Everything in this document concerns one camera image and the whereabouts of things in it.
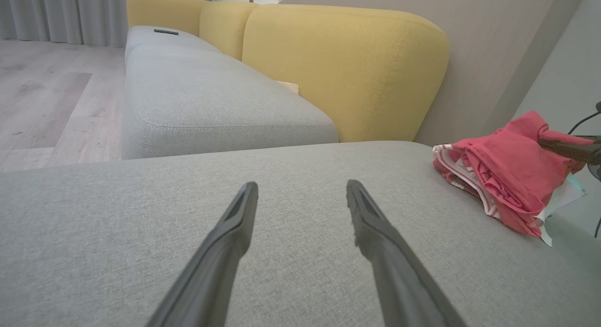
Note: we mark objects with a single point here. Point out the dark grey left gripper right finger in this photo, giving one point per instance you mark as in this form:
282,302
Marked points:
394,280

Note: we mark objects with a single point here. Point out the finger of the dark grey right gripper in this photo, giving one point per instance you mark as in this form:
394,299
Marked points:
573,151

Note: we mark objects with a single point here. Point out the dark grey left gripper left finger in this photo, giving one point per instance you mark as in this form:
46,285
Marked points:
216,270

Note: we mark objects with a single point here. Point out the red white basketball jersey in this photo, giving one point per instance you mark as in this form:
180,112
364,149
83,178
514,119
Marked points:
507,148

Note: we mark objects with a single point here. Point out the red shorts with white stripe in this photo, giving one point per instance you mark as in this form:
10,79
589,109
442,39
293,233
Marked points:
516,209

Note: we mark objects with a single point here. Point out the grey sofa seat cushion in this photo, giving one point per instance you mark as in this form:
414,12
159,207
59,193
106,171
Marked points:
159,38
211,102

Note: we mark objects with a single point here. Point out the small beige cloth piece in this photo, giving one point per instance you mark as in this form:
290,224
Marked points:
288,87

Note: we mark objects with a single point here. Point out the yellow sofa backrest cushion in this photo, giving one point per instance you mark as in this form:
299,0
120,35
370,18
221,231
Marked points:
342,69
159,8
225,26

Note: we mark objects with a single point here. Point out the black remote control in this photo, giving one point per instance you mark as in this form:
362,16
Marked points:
166,32

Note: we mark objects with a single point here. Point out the grey pleated curtain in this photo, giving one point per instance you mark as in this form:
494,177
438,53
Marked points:
61,15

